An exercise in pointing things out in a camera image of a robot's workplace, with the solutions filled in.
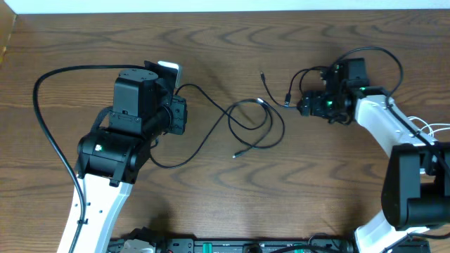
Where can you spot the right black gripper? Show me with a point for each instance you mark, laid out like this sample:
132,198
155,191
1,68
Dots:
316,109

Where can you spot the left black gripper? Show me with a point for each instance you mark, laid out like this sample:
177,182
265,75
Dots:
181,114

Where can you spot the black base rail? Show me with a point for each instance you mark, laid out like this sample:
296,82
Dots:
147,240

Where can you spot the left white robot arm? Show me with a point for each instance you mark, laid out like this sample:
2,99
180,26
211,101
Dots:
109,159

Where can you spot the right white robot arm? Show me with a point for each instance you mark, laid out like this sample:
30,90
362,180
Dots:
415,193

